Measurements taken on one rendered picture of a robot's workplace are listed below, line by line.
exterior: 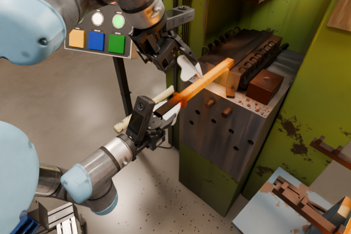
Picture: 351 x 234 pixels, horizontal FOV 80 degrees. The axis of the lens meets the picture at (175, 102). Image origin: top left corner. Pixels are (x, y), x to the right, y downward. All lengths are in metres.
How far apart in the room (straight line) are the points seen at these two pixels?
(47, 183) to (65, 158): 1.33
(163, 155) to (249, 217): 1.04
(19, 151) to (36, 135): 1.94
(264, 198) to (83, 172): 0.61
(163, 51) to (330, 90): 0.63
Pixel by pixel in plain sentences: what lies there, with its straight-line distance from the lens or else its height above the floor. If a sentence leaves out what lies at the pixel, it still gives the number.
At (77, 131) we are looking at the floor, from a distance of 2.06.
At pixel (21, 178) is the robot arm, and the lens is 0.28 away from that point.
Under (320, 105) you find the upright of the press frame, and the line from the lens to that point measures 0.94.
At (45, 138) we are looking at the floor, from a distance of 2.14.
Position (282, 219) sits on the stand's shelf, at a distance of 0.85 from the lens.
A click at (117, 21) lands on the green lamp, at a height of 1.09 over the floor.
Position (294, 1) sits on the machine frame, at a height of 1.13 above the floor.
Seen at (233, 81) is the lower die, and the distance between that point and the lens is 0.84.
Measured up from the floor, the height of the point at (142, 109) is 1.08.
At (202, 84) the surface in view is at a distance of 0.71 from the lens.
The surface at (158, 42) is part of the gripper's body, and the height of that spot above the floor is 1.23.
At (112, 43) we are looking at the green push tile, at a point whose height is 1.01.
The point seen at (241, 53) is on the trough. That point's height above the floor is 0.99.
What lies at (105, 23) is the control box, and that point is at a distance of 1.02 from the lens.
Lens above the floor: 1.43
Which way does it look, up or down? 42 degrees down
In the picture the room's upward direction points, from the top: straight up
